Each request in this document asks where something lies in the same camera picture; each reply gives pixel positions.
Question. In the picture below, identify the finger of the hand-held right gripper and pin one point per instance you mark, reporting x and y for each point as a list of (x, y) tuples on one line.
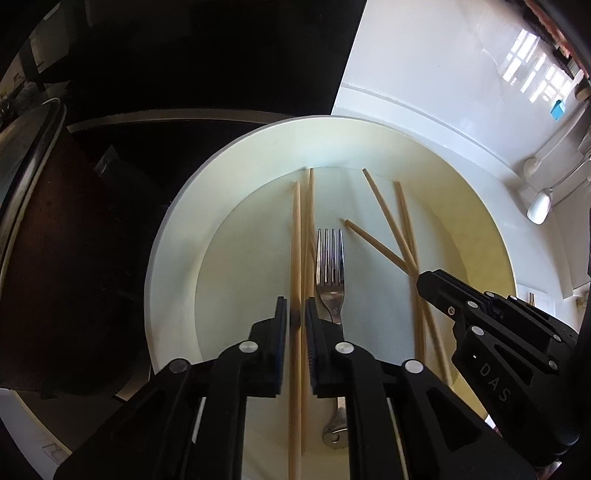
[(526, 314), (443, 295)]

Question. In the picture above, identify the white round basin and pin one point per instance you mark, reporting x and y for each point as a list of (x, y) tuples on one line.
[(378, 323)]

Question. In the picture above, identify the metal fork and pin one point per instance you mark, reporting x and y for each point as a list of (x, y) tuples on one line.
[(330, 258)]

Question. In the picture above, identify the dark cooking pot with lid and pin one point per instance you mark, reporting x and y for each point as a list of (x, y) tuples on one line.
[(60, 258)]

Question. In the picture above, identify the small blue tag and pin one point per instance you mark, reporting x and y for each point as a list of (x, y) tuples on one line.
[(558, 109)]

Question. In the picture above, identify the hanging metal spoon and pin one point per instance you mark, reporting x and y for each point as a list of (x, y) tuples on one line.
[(540, 206)]

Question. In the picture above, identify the black gas stove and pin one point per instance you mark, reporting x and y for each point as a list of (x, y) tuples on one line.
[(207, 55)]

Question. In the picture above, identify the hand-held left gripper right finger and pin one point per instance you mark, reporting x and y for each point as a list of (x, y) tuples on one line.
[(310, 350)]

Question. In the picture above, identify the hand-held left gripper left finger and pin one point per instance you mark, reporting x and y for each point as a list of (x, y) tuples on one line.
[(280, 350)]

